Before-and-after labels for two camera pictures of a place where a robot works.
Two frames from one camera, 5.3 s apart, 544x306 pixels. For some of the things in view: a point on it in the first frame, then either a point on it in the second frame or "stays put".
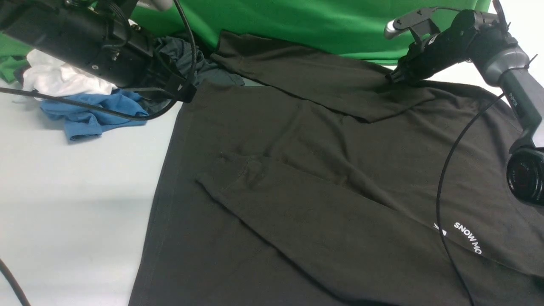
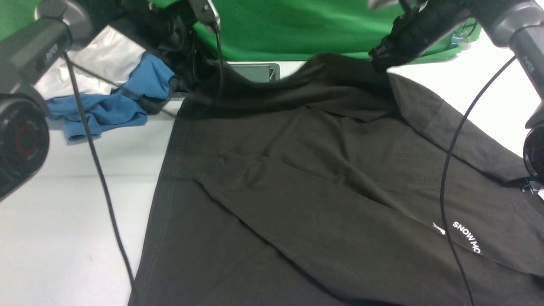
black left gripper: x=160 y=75 to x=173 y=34
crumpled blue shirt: x=80 y=122 stays put
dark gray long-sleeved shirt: x=301 y=180 stays put
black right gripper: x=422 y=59 to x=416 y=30
